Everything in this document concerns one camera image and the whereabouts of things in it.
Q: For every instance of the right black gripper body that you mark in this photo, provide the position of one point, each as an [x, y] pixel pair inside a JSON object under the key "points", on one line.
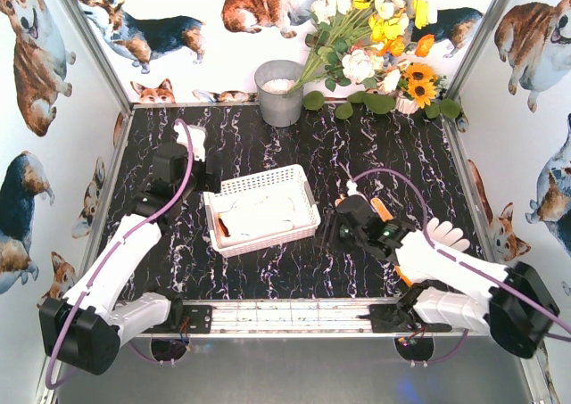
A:
{"points": [[335, 227]]}

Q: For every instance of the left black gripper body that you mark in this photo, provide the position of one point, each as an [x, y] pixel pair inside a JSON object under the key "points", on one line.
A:
{"points": [[207, 172]]}

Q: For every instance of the yellow dotted work glove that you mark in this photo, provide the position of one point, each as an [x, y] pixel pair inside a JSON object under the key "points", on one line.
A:
{"points": [[375, 203]]}

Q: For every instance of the white perforated storage basket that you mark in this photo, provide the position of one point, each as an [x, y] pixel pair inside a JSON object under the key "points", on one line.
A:
{"points": [[289, 181]]}

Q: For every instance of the cream glove red cuff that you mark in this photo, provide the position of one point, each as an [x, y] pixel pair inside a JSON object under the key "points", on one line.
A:
{"points": [[253, 217]]}

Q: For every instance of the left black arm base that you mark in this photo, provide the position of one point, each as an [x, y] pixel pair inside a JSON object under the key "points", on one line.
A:
{"points": [[186, 319]]}

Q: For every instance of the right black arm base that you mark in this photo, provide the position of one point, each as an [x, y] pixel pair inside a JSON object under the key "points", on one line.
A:
{"points": [[392, 318]]}

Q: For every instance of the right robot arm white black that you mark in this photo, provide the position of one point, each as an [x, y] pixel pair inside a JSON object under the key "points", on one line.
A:
{"points": [[446, 286]]}

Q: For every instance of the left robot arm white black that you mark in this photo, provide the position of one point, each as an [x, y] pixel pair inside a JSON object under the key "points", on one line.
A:
{"points": [[85, 328]]}

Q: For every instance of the white glove orange cuff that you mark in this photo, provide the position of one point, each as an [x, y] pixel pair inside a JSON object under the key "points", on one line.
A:
{"points": [[446, 236]]}

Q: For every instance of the grey metal bucket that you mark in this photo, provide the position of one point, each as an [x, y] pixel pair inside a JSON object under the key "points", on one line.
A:
{"points": [[280, 98]]}

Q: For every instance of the small sunflower pot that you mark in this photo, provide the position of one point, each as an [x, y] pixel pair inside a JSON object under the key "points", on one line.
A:
{"points": [[419, 87]]}

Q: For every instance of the artificial flower bouquet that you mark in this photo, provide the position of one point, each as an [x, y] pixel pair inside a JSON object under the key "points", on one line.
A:
{"points": [[360, 42]]}

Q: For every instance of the aluminium front rail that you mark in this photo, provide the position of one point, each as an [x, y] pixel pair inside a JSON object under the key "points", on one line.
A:
{"points": [[263, 318]]}

